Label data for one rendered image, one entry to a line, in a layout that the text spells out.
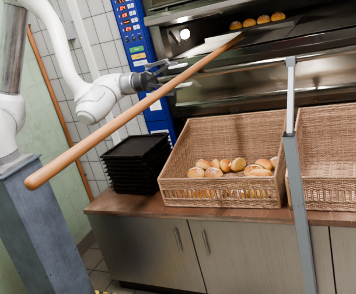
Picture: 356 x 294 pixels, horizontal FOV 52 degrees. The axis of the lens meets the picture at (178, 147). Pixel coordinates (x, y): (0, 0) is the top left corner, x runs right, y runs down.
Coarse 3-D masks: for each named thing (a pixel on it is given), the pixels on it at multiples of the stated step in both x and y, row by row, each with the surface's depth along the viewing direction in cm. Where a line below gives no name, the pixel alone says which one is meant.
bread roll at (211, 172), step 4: (208, 168) 187; (212, 168) 186; (216, 168) 185; (208, 172) 185; (212, 172) 184; (216, 172) 184; (220, 172) 184; (208, 176) 185; (212, 176) 184; (216, 176) 184; (220, 176) 184
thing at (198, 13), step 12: (228, 0) 156; (240, 0) 154; (252, 0) 152; (264, 0) 159; (180, 12) 167; (192, 12) 164; (204, 12) 163; (216, 12) 173; (156, 24) 178; (168, 24) 189
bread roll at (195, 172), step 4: (192, 168) 192; (196, 168) 190; (200, 168) 191; (188, 172) 192; (192, 172) 190; (196, 172) 189; (200, 172) 189; (204, 172) 190; (188, 176) 192; (192, 176) 190; (196, 176) 189; (200, 176) 189
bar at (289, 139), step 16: (336, 48) 127; (352, 48) 124; (240, 64) 143; (256, 64) 140; (272, 64) 137; (288, 64) 134; (160, 80) 160; (288, 80) 133; (288, 96) 130; (288, 112) 128; (288, 128) 126; (288, 144) 124; (288, 160) 127; (288, 176) 130; (304, 208) 133; (304, 224) 135; (304, 240) 138; (304, 256) 141; (304, 272) 145
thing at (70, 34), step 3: (69, 21) 210; (63, 24) 205; (66, 24) 207; (69, 24) 209; (66, 27) 207; (69, 27) 209; (72, 27) 211; (66, 30) 207; (69, 30) 209; (72, 30) 211; (66, 33) 207; (69, 33) 209; (72, 33) 211; (69, 36) 209; (72, 36) 211; (75, 36) 213; (69, 39) 209
